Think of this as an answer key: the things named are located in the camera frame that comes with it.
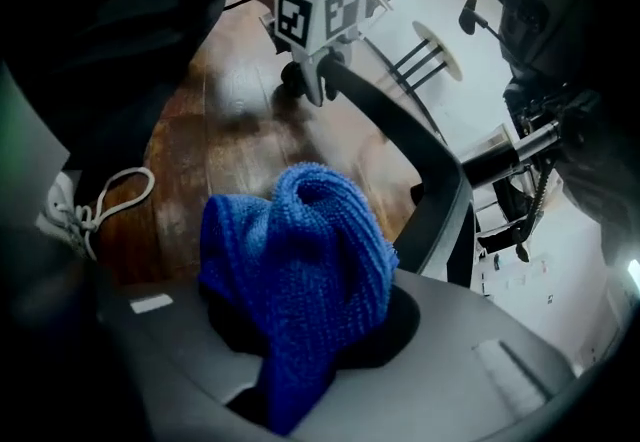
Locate black mesh chrome chair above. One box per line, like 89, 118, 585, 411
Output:
474, 174, 536, 256

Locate pale round table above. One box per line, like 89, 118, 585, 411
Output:
389, 21, 464, 91

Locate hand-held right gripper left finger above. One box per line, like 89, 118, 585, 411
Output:
93, 282, 282, 437

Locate blue cloth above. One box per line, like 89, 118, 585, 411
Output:
198, 162, 401, 436

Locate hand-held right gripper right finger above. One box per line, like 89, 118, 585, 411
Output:
299, 270, 577, 442

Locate black office chair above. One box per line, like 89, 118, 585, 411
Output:
272, 0, 640, 291

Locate person's white sneaker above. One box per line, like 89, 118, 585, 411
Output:
37, 167, 156, 261

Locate person's black trousers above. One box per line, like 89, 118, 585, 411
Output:
0, 44, 216, 181

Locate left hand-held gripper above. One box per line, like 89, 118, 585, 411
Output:
258, 0, 396, 108

